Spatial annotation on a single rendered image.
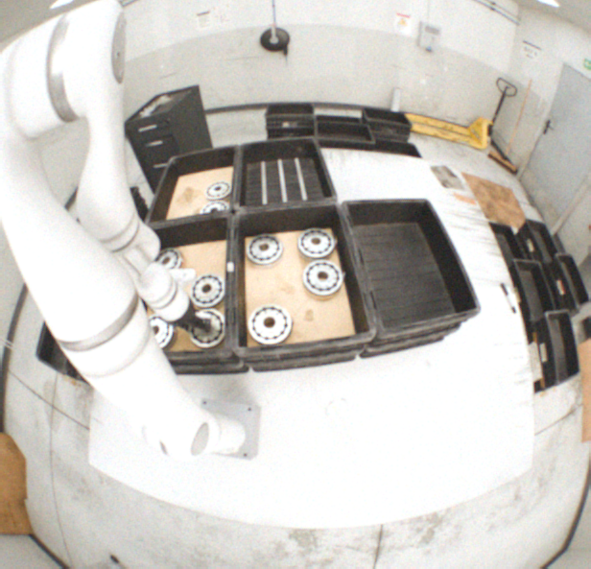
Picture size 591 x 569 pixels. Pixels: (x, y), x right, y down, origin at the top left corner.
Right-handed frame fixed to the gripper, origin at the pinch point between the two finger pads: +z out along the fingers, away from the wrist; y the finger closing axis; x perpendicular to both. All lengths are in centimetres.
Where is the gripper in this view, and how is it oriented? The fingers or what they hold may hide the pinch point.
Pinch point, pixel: (196, 327)
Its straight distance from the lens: 67.0
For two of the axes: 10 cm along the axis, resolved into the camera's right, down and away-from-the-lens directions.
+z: 0.3, 5.2, 8.5
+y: 10.0, -0.1, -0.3
